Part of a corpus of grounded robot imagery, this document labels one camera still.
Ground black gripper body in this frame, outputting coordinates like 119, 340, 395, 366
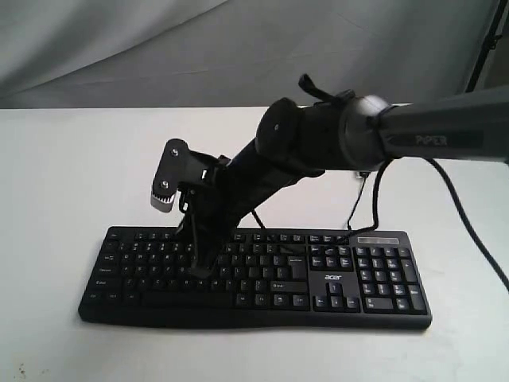
181, 146, 324, 255

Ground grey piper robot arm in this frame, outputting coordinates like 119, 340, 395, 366
177, 75, 508, 279

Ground black acer keyboard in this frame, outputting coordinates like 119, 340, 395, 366
78, 226, 432, 330

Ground grey backdrop cloth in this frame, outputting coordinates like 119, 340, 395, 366
1, 1, 497, 108

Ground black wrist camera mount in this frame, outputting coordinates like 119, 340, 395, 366
150, 138, 230, 213

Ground black keyboard usb cable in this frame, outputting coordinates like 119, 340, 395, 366
344, 170, 369, 232

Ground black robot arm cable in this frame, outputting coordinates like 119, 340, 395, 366
250, 157, 509, 291

